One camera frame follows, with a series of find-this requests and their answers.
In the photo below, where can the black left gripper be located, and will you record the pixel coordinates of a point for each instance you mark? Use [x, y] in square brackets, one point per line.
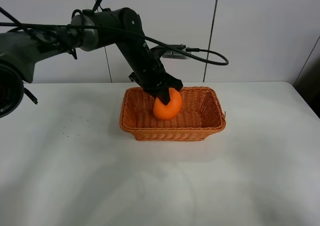
[151, 76]

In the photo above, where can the orange with stem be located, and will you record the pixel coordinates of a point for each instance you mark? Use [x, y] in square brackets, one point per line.
[172, 109]

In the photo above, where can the orange wicker basket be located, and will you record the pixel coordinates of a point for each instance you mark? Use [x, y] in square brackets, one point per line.
[201, 115]

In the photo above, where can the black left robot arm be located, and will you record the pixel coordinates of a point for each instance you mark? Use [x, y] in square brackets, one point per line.
[24, 46]

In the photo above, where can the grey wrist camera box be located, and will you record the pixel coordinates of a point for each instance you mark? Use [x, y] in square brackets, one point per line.
[175, 51]

